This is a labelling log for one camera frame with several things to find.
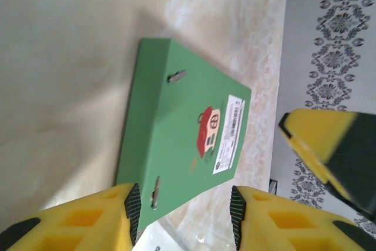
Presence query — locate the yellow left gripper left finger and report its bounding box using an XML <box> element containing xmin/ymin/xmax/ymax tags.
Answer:
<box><xmin>0</xmin><ymin>182</ymin><xmax>142</xmax><ymax>251</ymax></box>

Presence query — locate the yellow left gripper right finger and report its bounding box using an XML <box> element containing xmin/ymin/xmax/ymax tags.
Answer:
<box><xmin>230</xmin><ymin>185</ymin><xmax>376</xmax><ymax>251</ymax></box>

